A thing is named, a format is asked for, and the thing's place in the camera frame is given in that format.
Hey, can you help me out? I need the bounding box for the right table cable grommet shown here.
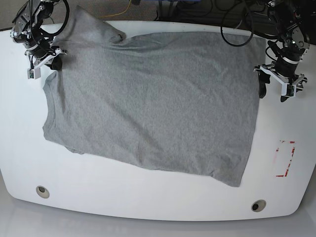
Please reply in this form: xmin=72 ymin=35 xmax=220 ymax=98
xmin=251 ymin=199 xmax=267 ymax=212

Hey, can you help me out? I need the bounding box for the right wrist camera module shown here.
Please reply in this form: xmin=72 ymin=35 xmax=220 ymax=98
xmin=27 ymin=68 xmax=41 ymax=79

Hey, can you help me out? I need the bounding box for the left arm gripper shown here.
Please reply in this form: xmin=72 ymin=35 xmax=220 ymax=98
xmin=253 ymin=64 xmax=308 ymax=102

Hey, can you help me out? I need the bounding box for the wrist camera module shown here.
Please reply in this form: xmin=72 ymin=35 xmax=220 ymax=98
xmin=281 ymin=83 xmax=296 ymax=97
xmin=27 ymin=68 xmax=41 ymax=79

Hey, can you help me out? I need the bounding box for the left table cable grommet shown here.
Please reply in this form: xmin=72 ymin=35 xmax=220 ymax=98
xmin=36 ymin=186 xmax=50 ymax=199

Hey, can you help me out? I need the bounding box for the yellow cable on floor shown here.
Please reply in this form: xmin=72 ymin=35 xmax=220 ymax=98
xmin=100 ymin=0 xmax=131 ymax=19

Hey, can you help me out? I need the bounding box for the red tape rectangle marking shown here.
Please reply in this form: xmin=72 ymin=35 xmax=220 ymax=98
xmin=273 ymin=140 xmax=296 ymax=178

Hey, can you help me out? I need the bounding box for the grey t-shirt with black lettering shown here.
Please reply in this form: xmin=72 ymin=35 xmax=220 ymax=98
xmin=43 ymin=7 xmax=266 ymax=187

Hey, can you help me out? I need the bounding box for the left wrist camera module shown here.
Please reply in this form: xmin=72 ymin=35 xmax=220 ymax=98
xmin=281 ymin=83 xmax=296 ymax=97

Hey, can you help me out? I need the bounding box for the table cable grommet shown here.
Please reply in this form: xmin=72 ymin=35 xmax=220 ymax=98
xmin=36 ymin=186 xmax=50 ymax=199
xmin=251 ymin=199 xmax=267 ymax=212

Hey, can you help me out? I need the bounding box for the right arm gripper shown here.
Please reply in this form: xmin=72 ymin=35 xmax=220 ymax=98
xmin=25 ymin=47 xmax=67 ymax=71

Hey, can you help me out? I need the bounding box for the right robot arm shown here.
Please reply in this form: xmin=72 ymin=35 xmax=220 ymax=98
xmin=10 ymin=0 xmax=70 ymax=71

